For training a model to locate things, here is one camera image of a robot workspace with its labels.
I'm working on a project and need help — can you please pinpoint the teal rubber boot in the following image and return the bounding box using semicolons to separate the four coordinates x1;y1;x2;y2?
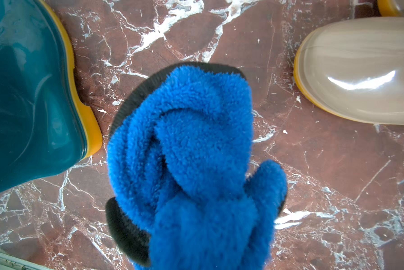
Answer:
0;1;103;193

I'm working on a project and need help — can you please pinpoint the aluminium front rail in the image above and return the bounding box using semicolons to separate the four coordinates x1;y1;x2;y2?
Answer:
0;252;51;270

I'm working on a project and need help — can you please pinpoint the blue grey cloth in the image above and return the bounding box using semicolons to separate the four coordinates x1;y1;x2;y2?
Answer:
106;62;287;270

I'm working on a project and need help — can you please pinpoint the beige boot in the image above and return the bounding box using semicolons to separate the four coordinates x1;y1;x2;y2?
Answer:
294;17;404;126
377;0;404;17

